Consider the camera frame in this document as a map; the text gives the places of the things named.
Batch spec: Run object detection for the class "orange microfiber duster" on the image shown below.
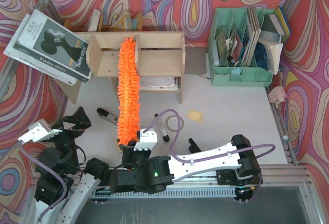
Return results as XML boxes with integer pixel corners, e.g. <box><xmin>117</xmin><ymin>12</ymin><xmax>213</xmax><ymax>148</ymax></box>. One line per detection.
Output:
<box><xmin>117</xmin><ymin>37</ymin><xmax>140</xmax><ymax>146</ymax></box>

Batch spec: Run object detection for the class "grey pocket calculator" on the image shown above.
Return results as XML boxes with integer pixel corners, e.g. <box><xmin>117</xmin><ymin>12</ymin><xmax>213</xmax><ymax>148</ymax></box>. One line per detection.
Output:
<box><xmin>114</xmin><ymin>138</ymin><xmax>125</xmax><ymax>153</ymax></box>

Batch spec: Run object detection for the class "yellow sticky note pad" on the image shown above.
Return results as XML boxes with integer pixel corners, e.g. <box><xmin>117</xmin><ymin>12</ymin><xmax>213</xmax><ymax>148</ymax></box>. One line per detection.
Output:
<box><xmin>187</xmin><ymin>110</ymin><xmax>204</xmax><ymax>123</ymax></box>

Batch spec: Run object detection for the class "Twins story magazine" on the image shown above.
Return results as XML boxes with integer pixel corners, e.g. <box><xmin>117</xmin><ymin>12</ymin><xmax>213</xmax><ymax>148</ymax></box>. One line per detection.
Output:
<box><xmin>12</xmin><ymin>10</ymin><xmax>92</xmax><ymax>82</ymax></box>

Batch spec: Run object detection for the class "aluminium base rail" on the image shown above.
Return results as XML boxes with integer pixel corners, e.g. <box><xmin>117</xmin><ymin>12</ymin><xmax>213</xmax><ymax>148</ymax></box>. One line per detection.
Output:
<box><xmin>168</xmin><ymin>164</ymin><xmax>313</xmax><ymax>188</ymax></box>

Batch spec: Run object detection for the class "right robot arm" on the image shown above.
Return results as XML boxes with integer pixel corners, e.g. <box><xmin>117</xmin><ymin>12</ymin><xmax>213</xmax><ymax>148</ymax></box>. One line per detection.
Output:
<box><xmin>109</xmin><ymin>135</ymin><xmax>261</xmax><ymax>194</ymax></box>

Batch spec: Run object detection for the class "green desk organizer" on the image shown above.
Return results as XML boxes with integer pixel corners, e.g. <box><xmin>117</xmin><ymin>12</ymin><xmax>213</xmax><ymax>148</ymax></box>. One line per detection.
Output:
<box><xmin>207</xmin><ymin>8</ymin><xmax>273</xmax><ymax>87</ymax></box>

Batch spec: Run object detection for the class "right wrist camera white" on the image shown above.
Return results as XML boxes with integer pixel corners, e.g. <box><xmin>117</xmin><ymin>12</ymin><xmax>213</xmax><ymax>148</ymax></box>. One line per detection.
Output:
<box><xmin>133</xmin><ymin>128</ymin><xmax>158</xmax><ymax>151</ymax></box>

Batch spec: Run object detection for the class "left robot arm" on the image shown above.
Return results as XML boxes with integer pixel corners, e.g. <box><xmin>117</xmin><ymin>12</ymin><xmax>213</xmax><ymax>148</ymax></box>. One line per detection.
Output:
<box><xmin>19</xmin><ymin>107</ymin><xmax>109</xmax><ymax>223</ymax></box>

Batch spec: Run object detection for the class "black plastic clip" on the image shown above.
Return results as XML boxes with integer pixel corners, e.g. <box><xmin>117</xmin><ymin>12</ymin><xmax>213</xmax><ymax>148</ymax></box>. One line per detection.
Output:
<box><xmin>188</xmin><ymin>138</ymin><xmax>202</xmax><ymax>154</ymax></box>

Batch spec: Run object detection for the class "black and white stapler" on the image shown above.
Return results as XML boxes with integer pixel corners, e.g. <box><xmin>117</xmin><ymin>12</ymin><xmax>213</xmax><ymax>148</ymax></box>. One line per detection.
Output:
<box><xmin>97</xmin><ymin>108</ymin><xmax>118</xmax><ymax>125</ymax></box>

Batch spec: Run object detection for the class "tape ring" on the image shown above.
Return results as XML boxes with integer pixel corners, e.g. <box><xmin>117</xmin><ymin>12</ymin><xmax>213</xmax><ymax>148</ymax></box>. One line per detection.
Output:
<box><xmin>165</xmin><ymin>114</ymin><xmax>185</xmax><ymax>133</ymax></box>

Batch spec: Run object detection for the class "wooden bookshelf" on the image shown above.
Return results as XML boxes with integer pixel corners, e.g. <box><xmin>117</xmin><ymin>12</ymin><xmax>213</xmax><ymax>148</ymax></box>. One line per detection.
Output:
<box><xmin>59</xmin><ymin>31</ymin><xmax>186</xmax><ymax>105</ymax></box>

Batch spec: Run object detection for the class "open book beside organizer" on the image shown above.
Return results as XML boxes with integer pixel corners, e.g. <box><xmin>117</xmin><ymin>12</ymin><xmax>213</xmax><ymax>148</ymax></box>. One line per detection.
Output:
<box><xmin>258</xmin><ymin>38</ymin><xmax>283</xmax><ymax>75</ymax></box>

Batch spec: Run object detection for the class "white marker black cap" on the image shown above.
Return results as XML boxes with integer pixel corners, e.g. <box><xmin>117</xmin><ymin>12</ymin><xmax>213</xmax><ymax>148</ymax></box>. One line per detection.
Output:
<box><xmin>156</xmin><ymin>118</ymin><xmax>170</xmax><ymax>143</ymax></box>

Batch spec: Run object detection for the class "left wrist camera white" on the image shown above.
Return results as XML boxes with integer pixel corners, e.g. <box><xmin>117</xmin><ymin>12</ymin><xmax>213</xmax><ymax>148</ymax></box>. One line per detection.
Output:
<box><xmin>18</xmin><ymin>119</ymin><xmax>62</xmax><ymax>143</ymax></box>

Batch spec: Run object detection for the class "grey brown mat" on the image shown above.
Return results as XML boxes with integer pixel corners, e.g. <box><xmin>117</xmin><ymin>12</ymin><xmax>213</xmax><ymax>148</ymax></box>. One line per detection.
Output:
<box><xmin>185</xmin><ymin>47</ymin><xmax>207</xmax><ymax>74</ymax></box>

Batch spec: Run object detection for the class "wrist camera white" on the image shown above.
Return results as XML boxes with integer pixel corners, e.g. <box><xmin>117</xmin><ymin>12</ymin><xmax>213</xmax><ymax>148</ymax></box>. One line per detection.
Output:
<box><xmin>133</xmin><ymin>128</ymin><xmax>158</xmax><ymax>151</ymax></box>
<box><xmin>18</xmin><ymin>119</ymin><xmax>62</xmax><ymax>143</ymax></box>

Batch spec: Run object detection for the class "spiral notebook on lower shelf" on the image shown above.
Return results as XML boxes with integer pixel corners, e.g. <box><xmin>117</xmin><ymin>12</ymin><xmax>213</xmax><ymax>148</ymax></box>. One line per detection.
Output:
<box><xmin>139</xmin><ymin>77</ymin><xmax>180</xmax><ymax>91</ymax></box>

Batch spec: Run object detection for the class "blue yellow book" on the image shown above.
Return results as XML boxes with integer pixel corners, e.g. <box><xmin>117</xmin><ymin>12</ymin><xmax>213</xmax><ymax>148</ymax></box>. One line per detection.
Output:
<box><xmin>261</xmin><ymin>6</ymin><xmax>291</xmax><ymax>44</ymax></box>

